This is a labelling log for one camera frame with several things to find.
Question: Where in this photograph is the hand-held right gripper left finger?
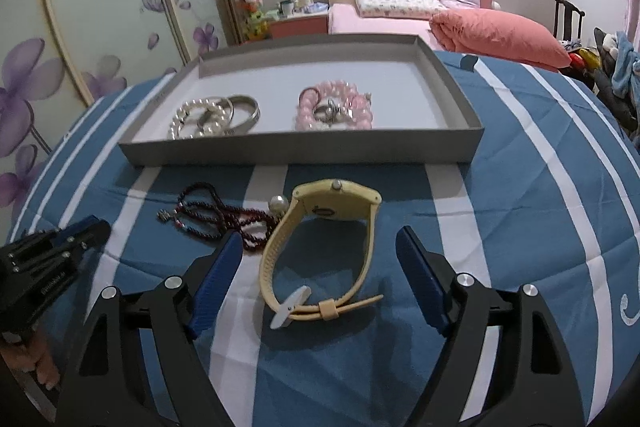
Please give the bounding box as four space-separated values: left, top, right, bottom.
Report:
55 231 244 427

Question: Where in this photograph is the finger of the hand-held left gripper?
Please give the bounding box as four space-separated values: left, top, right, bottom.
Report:
47 215 103 240
57 221 112 268

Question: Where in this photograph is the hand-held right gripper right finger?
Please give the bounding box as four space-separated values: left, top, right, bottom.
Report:
395 225 586 427

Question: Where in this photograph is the cream wristwatch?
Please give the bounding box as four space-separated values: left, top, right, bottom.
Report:
258 179 385 330

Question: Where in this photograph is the white pearl bracelet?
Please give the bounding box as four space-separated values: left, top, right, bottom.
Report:
167 96 236 140

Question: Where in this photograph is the wide silver bangle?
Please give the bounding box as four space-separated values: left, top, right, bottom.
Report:
220 94 262 136

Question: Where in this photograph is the pink bead bracelet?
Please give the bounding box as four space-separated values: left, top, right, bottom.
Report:
294 79 375 131

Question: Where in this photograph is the grey cardboard tray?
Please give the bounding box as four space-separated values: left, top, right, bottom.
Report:
118 33 485 166

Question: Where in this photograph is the person's left hand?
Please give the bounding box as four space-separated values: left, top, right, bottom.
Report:
0 332 63 390

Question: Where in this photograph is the blue striped tablecloth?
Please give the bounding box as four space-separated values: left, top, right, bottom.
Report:
0 42 640 427

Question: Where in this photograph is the coral pink pillow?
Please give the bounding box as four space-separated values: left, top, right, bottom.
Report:
429 7 572 70

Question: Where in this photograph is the grey padded seat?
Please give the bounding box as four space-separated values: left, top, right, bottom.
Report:
592 27 640 132

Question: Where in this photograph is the pink nightstand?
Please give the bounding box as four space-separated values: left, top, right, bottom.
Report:
265 9 331 40

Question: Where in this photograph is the white floral pillow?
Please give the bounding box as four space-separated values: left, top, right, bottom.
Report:
354 0 448 18

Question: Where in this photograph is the red yellow toy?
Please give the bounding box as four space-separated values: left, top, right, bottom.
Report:
570 47 601 70

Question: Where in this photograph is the blue fleece garment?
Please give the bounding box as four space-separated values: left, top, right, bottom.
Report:
612 31 640 118

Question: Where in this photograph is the dark wooden chair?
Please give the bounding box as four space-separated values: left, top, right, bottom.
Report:
552 0 586 45

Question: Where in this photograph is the dark red bead bracelet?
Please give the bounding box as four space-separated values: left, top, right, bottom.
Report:
157 182 281 254

